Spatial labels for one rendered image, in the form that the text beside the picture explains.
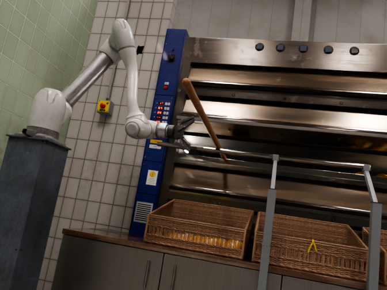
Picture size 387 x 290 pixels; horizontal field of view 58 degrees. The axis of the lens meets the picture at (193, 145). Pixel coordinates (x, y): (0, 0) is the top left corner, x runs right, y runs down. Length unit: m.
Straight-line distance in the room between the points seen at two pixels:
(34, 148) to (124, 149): 1.01
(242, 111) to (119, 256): 1.28
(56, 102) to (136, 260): 0.91
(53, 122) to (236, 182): 1.25
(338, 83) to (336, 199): 0.79
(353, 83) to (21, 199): 2.13
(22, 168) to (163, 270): 0.85
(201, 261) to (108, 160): 1.17
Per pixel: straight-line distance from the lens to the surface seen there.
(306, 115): 2.52
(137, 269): 1.97
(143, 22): 3.02
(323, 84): 2.60
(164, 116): 2.58
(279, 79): 2.60
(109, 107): 2.72
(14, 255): 1.76
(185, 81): 1.17
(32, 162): 1.76
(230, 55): 2.70
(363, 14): 7.48
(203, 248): 1.92
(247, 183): 2.41
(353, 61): 2.71
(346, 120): 2.54
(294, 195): 2.39
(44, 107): 1.84
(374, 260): 1.85
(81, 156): 2.79
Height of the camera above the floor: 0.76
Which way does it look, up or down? 11 degrees up
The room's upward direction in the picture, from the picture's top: 9 degrees clockwise
